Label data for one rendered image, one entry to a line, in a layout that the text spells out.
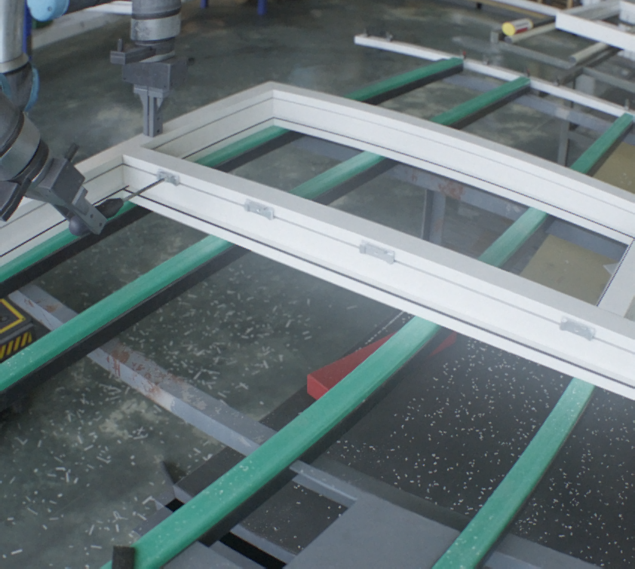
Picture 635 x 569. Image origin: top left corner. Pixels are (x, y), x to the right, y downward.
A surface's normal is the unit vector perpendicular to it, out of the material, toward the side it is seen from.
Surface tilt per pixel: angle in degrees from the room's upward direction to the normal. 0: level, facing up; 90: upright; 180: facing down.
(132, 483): 0
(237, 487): 0
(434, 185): 90
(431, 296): 90
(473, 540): 0
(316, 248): 90
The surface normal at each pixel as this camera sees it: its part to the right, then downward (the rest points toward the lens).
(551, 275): 0.04, -0.86
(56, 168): -0.40, -0.48
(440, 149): -0.57, 0.39
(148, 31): -0.03, 0.51
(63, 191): 0.82, 0.19
